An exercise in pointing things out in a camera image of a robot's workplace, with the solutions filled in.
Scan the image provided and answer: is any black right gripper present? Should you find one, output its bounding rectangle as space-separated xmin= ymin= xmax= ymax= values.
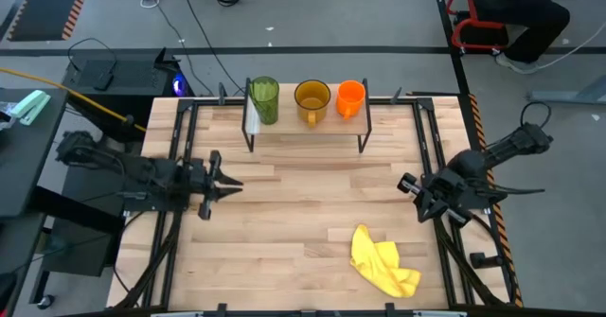
xmin=396 ymin=167 xmax=475 ymax=229

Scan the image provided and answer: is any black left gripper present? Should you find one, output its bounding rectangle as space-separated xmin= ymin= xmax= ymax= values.
xmin=181 ymin=150 xmax=245 ymax=221

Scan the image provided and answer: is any green ribbed plastic cup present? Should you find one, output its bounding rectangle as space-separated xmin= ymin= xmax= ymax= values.
xmin=248 ymin=75 xmax=281 ymax=127

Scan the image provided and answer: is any amber translucent mug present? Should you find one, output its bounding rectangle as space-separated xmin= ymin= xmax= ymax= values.
xmin=294 ymin=79 xmax=332 ymax=130

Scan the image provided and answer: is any orange plastic mug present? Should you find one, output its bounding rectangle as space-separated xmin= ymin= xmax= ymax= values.
xmin=335 ymin=79 xmax=367 ymax=122

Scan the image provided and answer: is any wooden shelf with black legs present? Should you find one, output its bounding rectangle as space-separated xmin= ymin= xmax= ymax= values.
xmin=241 ymin=76 xmax=373 ymax=154

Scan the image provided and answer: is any yellow cloth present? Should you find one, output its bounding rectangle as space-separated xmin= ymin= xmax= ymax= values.
xmin=348 ymin=223 xmax=423 ymax=300

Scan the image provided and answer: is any black computer tower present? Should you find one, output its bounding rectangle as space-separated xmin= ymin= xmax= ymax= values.
xmin=62 ymin=46 xmax=195 ymax=143

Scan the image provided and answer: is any black equipment cart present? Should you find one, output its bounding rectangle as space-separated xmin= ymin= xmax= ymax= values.
xmin=27 ymin=158 xmax=127 ymax=309

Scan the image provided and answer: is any small black device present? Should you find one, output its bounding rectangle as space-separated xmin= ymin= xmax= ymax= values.
xmin=92 ymin=72 xmax=115 ymax=92

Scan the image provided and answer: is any grey metal table foot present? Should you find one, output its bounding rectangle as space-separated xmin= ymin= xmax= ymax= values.
xmin=526 ymin=74 xmax=606 ymax=106

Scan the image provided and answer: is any red metal stool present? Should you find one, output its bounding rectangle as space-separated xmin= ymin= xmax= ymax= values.
xmin=445 ymin=0 xmax=510 ymax=56

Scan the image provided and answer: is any black side table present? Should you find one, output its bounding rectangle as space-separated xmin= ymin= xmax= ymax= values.
xmin=0 ymin=87 xmax=70 ymax=219

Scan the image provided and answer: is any mint green stapler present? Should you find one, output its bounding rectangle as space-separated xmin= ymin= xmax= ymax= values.
xmin=9 ymin=89 xmax=52 ymax=127

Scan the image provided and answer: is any person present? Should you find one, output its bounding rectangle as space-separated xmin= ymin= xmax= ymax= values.
xmin=468 ymin=0 xmax=572 ymax=76

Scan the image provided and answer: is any black hazard-striped floor mat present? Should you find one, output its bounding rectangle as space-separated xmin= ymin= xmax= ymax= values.
xmin=6 ymin=0 xmax=94 ymax=43

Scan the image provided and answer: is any black table-level camera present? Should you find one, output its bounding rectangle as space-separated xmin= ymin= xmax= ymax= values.
xmin=469 ymin=251 xmax=505 ymax=271

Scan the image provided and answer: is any long black floor cable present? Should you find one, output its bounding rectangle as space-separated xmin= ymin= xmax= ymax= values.
xmin=173 ymin=0 xmax=252 ymax=97

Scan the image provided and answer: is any yellow cable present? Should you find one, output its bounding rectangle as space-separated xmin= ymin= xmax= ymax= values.
xmin=0 ymin=66 xmax=148 ymax=134

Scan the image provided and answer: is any thin white floor cable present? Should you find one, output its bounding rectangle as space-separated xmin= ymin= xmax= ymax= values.
xmin=536 ymin=21 xmax=606 ymax=71

